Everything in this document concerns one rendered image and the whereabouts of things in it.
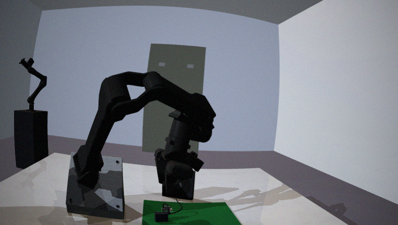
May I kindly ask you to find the green circuit board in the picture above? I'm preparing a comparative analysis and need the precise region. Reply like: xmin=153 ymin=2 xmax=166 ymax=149
xmin=142 ymin=200 xmax=241 ymax=225

